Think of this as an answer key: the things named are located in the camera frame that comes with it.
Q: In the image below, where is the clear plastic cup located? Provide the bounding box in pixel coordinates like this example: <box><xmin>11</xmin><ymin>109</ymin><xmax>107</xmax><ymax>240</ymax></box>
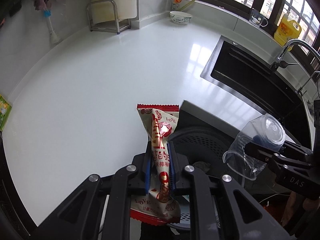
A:
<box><xmin>222</xmin><ymin>114</ymin><xmax>286</xmax><ymax>181</ymax></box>

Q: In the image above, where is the red white snack wrapper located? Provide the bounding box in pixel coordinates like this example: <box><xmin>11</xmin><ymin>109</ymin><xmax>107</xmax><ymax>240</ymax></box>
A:
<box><xmin>130</xmin><ymin>104</ymin><xmax>181</xmax><ymax>226</ymax></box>

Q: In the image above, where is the grey perforated trash bin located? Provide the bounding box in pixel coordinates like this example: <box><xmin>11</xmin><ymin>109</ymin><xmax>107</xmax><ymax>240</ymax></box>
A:
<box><xmin>167</xmin><ymin>126</ymin><xmax>251</xmax><ymax>230</ymax></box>

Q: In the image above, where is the black kitchen sink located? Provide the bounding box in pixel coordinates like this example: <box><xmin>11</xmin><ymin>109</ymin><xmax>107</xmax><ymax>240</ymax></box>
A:
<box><xmin>201</xmin><ymin>36</ymin><xmax>315</xmax><ymax>148</ymax></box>

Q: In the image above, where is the person's right hand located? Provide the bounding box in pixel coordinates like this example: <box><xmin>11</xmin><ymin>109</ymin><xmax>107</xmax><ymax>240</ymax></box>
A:
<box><xmin>281</xmin><ymin>191</ymin><xmax>319</xmax><ymax>227</ymax></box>

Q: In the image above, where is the chrome faucet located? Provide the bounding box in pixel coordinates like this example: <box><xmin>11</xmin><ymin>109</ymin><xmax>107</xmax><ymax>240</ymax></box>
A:
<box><xmin>270</xmin><ymin>37</ymin><xmax>319</xmax><ymax>74</ymax></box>

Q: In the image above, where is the yellow oil bottle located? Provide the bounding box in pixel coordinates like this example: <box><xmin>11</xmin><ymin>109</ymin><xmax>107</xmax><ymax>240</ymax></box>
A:
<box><xmin>274</xmin><ymin>14</ymin><xmax>302</xmax><ymax>47</ymax></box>

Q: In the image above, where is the glass mug with print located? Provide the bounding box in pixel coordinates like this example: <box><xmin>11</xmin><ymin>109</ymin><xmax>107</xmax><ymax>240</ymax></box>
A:
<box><xmin>249</xmin><ymin>8</ymin><xmax>268</xmax><ymax>28</ymax></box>

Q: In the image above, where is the white patterned ceramic bowl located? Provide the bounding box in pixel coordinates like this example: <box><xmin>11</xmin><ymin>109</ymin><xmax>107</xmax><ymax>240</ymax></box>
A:
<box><xmin>169</xmin><ymin>11</ymin><xmax>193</xmax><ymax>25</ymax></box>

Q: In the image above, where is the metal cutting board rack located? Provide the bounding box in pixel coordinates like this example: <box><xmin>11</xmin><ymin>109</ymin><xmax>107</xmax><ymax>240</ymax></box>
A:
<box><xmin>86</xmin><ymin>0</ymin><xmax>131</xmax><ymax>35</ymax></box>

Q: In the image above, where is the yellow green detergent pouch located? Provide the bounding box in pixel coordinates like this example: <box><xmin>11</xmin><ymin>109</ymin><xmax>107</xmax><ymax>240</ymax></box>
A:
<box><xmin>0</xmin><ymin>95</ymin><xmax>12</xmax><ymax>132</ymax></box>

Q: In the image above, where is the blue white bottle brush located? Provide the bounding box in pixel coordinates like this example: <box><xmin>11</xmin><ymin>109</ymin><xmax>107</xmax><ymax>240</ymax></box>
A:
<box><xmin>43</xmin><ymin>10</ymin><xmax>61</xmax><ymax>44</ymax></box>

